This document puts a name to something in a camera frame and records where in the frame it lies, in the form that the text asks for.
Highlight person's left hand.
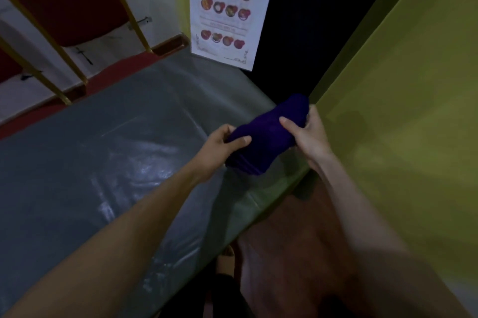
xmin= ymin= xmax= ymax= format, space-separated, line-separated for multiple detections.
xmin=196 ymin=124 xmax=252 ymax=182

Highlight person's right hand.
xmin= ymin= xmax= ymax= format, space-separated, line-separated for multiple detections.
xmin=279 ymin=105 xmax=334 ymax=172

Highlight purple cloth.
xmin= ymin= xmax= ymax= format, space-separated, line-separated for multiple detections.
xmin=225 ymin=93 xmax=310 ymax=176

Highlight person's left forearm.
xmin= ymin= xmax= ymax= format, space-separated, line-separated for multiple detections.
xmin=0 ymin=160 xmax=225 ymax=318

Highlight person's right forearm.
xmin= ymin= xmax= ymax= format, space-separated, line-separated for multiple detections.
xmin=313 ymin=152 xmax=475 ymax=318

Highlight person's foot in sandal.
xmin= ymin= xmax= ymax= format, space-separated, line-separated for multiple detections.
xmin=216 ymin=244 xmax=237 ymax=276

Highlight grey plastic table cover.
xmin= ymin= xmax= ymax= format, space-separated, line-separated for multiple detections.
xmin=0 ymin=47 xmax=310 ymax=318

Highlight white food menu poster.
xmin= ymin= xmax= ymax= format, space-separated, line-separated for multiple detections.
xmin=188 ymin=0 xmax=281 ymax=72

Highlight red banquet chair gold frame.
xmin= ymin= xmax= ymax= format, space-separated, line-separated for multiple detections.
xmin=0 ymin=0 xmax=190 ymax=106

